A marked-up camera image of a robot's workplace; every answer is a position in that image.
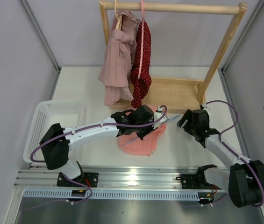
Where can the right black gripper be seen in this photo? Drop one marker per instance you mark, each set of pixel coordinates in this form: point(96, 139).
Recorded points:
point(187, 115)

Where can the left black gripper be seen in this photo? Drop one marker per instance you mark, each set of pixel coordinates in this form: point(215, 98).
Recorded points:
point(141, 135)

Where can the blue wire hanger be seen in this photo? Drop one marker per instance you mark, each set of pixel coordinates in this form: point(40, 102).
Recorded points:
point(171, 118)

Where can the salmon pink skirt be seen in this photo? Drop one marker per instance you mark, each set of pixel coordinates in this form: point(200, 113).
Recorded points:
point(133, 145)

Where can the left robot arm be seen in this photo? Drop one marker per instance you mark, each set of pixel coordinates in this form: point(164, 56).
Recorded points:
point(58, 141)

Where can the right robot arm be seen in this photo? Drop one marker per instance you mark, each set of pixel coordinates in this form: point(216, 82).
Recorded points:
point(244, 178)

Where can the beige wooden hanger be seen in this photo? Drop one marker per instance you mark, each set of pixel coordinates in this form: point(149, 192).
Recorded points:
point(118, 17)

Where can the pink plastic hanger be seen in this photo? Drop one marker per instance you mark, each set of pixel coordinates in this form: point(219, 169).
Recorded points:
point(142, 40)

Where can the red polka dot garment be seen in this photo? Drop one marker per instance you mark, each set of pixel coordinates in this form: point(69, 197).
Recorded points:
point(141, 86)

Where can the wooden clothes rack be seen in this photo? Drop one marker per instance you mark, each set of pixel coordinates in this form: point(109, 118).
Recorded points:
point(176, 93)

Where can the dusty pink hanging garment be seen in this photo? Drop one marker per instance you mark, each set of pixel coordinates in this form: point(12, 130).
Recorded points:
point(119, 58)

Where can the white plastic basket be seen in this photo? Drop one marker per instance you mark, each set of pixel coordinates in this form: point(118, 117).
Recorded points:
point(68, 113)

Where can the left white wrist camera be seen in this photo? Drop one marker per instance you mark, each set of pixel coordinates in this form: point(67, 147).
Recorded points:
point(160, 116)

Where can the aluminium mounting rail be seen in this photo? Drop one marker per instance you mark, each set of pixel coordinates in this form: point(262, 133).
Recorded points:
point(132, 183)

